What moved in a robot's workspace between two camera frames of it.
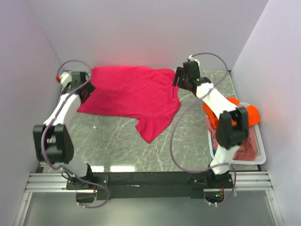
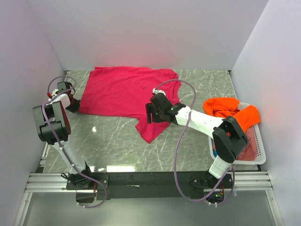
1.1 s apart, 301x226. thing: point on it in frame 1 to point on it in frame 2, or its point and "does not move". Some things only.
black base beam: x=119 y=186 does not move
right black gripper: x=179 y=74 to x=150 y=109
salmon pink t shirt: x=246 y=151 does not move
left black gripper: x=89 y=89 to x=75 y=108
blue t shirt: x=214 y=151 does not move
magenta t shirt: x=146 y=94 does not move
